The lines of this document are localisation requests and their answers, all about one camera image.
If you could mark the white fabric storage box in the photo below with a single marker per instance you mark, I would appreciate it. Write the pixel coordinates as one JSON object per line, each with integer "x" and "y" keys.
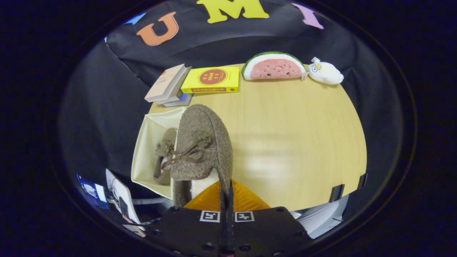
{"x": 150, "y": 142}

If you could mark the blue book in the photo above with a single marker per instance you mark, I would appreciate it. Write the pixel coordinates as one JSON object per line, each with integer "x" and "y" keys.
{"x": 182, "y": 101}

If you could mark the beige book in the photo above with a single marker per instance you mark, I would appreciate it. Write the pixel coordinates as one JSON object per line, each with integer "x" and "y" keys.
{"x": 166, "y": 82}

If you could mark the white plush toy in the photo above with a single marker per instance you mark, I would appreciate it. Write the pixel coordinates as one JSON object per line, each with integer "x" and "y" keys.
{"x": 326, "y": 73}

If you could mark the pale sheet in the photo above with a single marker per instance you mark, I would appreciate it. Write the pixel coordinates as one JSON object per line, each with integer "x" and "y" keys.
{"x": 321, "y": 216}

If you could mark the brown fuzzy shoe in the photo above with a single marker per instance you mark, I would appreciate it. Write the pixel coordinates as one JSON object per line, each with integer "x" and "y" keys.
{"x": 166, "y": 146}
{"x": 203, "y": 142}

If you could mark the black table edge bracket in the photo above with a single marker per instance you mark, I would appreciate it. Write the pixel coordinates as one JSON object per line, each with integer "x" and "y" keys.
{"x": 362, "y": 180}
{"x": 336, "y": 193}

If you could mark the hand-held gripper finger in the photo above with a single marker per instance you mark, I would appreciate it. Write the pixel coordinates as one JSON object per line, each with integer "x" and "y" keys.
{"x": 231, "y": 228}
{"x": 224, "y": 228}

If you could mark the watermelon slice plush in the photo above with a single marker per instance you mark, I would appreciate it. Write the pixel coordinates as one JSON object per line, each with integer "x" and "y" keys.
{"x": 273, "y": 67}

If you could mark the blue printed box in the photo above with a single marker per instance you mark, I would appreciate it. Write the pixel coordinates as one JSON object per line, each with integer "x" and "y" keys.
{"x": 91, "y": 191}

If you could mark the yellow book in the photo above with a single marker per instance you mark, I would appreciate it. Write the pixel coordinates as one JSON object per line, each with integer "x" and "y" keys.
{"x": 212, "y": 78}

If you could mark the grey book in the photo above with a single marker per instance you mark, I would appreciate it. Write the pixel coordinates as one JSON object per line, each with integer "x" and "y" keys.
{"x": 180, "y": 87}

